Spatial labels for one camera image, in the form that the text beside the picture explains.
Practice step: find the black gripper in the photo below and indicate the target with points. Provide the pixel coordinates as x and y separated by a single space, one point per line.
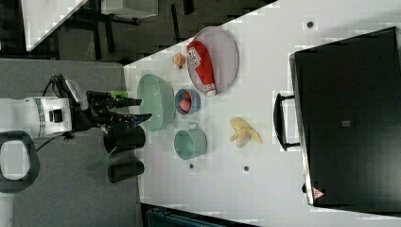
100 114

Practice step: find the green mug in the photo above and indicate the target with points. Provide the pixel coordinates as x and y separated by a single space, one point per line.
190 143

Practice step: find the grey round plate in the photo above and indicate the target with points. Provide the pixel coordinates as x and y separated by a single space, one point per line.
224 57

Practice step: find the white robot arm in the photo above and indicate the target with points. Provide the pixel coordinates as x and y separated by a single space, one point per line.
25 120

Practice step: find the red ketchup bottle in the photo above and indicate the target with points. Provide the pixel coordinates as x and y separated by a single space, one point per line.
200 60

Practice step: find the black cylinder mount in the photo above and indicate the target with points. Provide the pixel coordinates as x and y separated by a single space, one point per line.
123 139
123 172

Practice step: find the toy strawberry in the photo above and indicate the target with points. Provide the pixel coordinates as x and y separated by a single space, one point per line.
185 105
187 96

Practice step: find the small blue bowl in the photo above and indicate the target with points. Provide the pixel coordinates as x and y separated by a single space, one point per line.
195 101

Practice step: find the black toaster oven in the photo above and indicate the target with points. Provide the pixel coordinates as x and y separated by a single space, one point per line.
347 104

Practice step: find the toy orange half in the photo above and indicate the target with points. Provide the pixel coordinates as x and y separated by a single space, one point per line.
179 60

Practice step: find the green colander bowl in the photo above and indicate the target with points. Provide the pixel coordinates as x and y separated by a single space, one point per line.
158 100

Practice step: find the green marker object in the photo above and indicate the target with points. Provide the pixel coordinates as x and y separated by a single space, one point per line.
119 93

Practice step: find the peeled toy banana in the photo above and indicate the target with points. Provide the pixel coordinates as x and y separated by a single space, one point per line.
243 132

